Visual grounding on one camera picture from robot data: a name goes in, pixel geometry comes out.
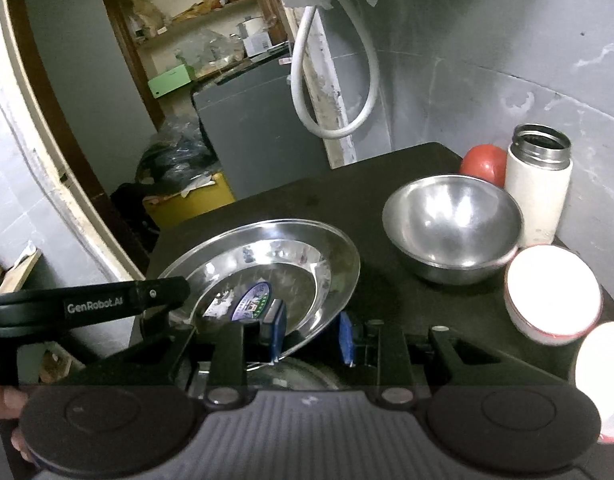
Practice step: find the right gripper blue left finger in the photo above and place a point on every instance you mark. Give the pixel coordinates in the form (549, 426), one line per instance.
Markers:
(239, 343)

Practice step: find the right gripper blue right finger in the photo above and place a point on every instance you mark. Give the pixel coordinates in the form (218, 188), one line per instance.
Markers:
(377, 355)

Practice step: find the steel plate with sticker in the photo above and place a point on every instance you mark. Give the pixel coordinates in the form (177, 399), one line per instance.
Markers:
(312, 267)

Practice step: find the small round steel bowl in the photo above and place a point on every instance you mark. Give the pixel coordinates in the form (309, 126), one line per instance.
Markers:
(454, 230)

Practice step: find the white ceramic bowl red rim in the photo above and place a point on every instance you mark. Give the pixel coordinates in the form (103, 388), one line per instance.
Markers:
(551, 295)

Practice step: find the person's left hand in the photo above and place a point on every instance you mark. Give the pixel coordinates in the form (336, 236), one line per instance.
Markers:
(12, 401)

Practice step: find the wooden shelf board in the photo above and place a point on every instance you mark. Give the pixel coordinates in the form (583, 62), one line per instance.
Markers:
(17, 275)

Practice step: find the yellow box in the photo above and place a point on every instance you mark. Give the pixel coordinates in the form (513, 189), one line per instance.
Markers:
(198, 198)

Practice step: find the black plastic bag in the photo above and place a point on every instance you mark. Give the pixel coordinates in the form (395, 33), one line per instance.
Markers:
(179, 153)

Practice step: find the red round ball lid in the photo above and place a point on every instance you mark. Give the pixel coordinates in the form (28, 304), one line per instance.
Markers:
(487, 162)

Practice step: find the dark grey cabinet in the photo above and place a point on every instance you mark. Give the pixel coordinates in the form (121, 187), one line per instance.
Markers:
(249, 118)

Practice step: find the white thermos jar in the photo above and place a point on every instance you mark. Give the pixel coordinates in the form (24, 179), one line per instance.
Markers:
(538, 175)

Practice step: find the green box on shelf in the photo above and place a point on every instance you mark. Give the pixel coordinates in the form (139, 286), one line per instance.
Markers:
(171, 80)

